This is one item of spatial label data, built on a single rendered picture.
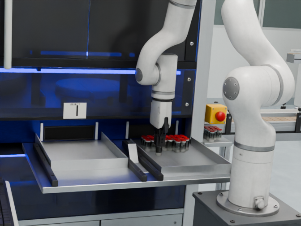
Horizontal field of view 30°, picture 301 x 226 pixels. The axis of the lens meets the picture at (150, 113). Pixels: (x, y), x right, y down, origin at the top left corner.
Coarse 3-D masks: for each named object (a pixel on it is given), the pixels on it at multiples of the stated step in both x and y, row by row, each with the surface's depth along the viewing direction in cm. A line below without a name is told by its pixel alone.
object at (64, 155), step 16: (48, 144) 210; (64, 144) 212; (80, 144) 213; (96, 144) 215; (112, 144) 206; (48, 160) 185; (64, 160) 183; (80, 160) 184; (96, 160) 186; (112, 160) 188
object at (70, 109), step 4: (64, 104) 205; (68, 104) 205; (72, 104) 206; (76, 104) 206; (80, 104) 207; (84, 104) 207; (64, 108) 205; (68, 108) 206; (72, 108) 206; (76, 108) 207; (80, 108) 207; (84, 108) 208; (64, 112) 205; (68, 112) 206; (72, 112) 206; (80, 112) 207; (84, 112) 208; (64, 116) 206; (68, 116) 206; (72, 116) 207; (76, 116) 207; (80, 116) 208; (84, 116) 208
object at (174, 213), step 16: (176, 208) 232; (32, 224) 211; (48, 224) 214; (64, 224) 216; (80, 224) 218; (96, 224) 221; (112, 224) 223; (128, 224) 225; (144, 224) 228; (160, 224) 230; (176, 224) 233
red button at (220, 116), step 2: (218, 112) 225; (220, 112) 224; (222, 112) 225; (216, 114) 225; (218, 114) 224; (220, 114) 224; (222, 114) 224; (224, 114) 225; (216, 116) 225; (218, 116) 224; (220, 116) 224; (222, 116) 224; (224, 116) 225; (216, 118) 225; (218, 118) 224; (220, 118) 224; (222, 118) 225; (224, 118) 225; (218, 120) 225; (220, 120) 225; (222, 120) 225
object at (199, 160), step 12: (192, 144) 222; (144, 156) 198; (156, 156) 205; (168, 156) 206; (180, 156) 207; (192, 156) 208; (204, 156) 209; (216, 156) 202; (156, 168) 187; (168, 168) 184; (180, 168) 185; (192, 168) 187; (204, 168) 188; (216, 168) 190; (228, 168) 192
